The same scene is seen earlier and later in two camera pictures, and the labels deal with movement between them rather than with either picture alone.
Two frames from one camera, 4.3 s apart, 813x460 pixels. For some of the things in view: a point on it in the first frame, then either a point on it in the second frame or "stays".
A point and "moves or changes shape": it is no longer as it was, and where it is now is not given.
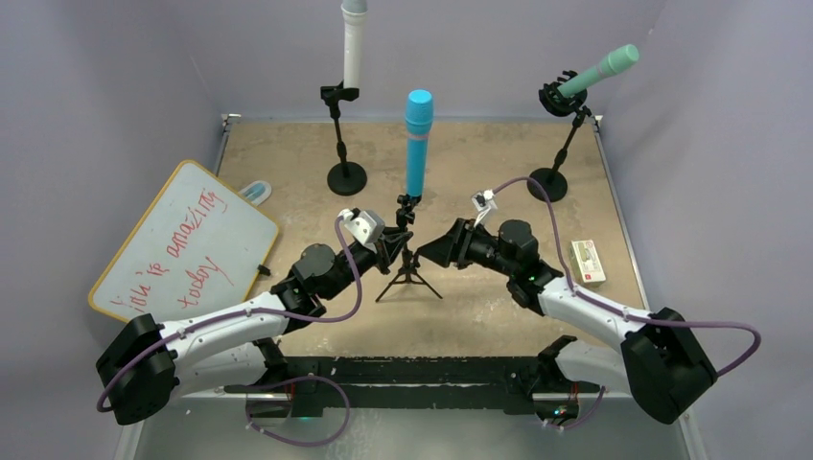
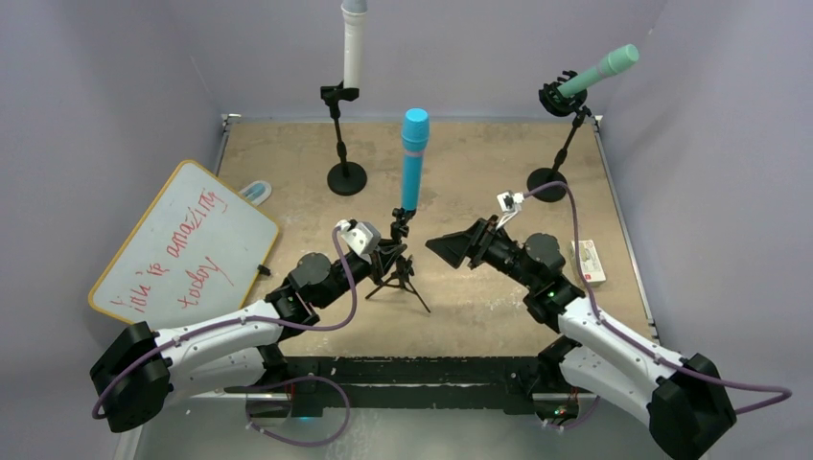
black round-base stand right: (553, 182) stays
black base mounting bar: (329, 385) stays
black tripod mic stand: (405, 218) moves or changes shape
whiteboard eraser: (257, 192) stays
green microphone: (613, 62) stays
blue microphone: (419, 109) moves or changes shape
